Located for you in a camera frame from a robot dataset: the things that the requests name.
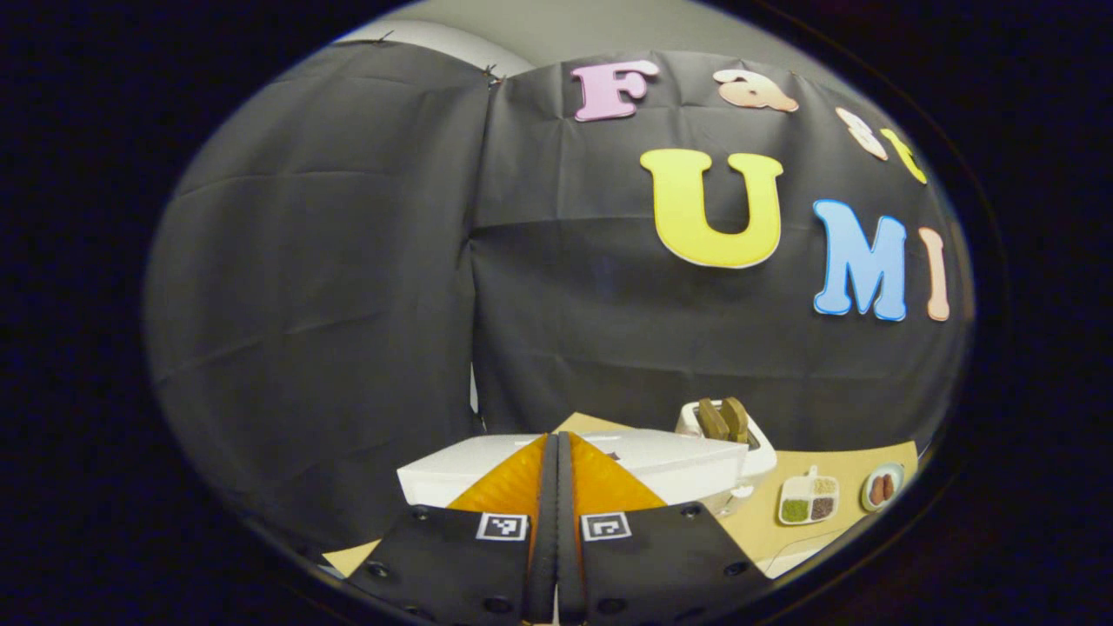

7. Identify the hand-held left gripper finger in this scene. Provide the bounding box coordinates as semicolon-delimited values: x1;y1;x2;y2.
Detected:
557;432;770;626
348;432;560;626

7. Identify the white rice cooker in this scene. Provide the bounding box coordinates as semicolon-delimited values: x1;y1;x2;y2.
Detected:
397;429;750;516

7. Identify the clear box of rice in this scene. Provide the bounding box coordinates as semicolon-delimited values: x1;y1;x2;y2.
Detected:
765;532;849;579

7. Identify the white toaster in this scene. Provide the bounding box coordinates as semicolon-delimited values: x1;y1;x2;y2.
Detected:
676;398;777;501

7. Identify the white divided grain dish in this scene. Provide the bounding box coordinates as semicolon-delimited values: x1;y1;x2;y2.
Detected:
776;466;840;526

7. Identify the pale green plate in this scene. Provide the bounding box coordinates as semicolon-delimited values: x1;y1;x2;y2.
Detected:
861;462;905;512

